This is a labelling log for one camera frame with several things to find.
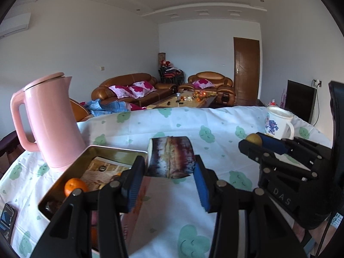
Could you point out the brown leather armchair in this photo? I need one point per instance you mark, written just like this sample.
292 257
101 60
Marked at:
225 91

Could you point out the white cloud-print tablecloth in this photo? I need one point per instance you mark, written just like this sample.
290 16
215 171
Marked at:
174 121

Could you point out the wall socket with plug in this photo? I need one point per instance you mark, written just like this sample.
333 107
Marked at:
317 83

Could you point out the white mug with blue print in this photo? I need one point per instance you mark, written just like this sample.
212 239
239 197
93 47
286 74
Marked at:
274 126

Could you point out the blue plaid cloth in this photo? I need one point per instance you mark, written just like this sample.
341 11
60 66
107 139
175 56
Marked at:
107 107

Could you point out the red plush toy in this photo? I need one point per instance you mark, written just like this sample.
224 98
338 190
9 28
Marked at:
166 64

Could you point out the red cloth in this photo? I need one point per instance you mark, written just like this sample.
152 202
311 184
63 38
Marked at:
135 107

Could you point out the pink tin box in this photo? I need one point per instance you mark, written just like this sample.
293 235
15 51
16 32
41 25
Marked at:
107 150

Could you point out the stack of dark chairs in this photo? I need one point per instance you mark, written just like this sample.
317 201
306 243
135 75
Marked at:
172 76

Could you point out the assorted coffee table snacks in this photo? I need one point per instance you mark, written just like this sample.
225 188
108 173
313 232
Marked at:
193 96

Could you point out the long brown leather sofa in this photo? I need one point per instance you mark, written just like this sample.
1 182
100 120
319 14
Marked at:
158 92

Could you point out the pink floral pillow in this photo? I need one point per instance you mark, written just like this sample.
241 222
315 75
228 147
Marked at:
142 88
203 83
121 91

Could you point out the dark wooden chair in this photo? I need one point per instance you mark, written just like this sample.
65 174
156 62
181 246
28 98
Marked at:
8 147

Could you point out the white air conditioner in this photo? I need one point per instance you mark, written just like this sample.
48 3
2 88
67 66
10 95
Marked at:
13 25

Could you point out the dark brown round fruit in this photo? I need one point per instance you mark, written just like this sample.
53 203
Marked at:
53 206

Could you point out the small tan round fruit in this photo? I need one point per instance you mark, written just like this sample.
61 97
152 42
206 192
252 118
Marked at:
254 139

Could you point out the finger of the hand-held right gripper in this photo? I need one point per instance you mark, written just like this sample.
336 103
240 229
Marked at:
266 156
274 143

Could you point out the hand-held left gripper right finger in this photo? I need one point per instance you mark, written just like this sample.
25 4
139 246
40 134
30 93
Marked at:
201 185

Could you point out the orange-brown leather seat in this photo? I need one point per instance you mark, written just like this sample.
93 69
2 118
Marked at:
79 111

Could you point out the brown wooden door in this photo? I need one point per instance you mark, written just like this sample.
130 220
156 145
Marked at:
246 70

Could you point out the person's right hand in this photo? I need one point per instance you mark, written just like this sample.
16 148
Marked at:
299 233

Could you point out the tall brown cylinder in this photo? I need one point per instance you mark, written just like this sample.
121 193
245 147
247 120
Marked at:
162 57

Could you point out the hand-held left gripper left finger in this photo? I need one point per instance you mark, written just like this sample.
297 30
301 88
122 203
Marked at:
135 185

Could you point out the black smartphone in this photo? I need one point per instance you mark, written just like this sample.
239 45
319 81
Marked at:
6 217

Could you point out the pink electric kettle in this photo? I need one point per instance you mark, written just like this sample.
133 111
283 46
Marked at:
53 121

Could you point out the black television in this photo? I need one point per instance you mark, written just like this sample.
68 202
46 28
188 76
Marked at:
299 102

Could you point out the wooden coffee table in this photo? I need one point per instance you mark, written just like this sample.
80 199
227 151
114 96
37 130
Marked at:
164 102

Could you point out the printed paper leaflet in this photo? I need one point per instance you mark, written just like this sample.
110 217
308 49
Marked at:
99 172

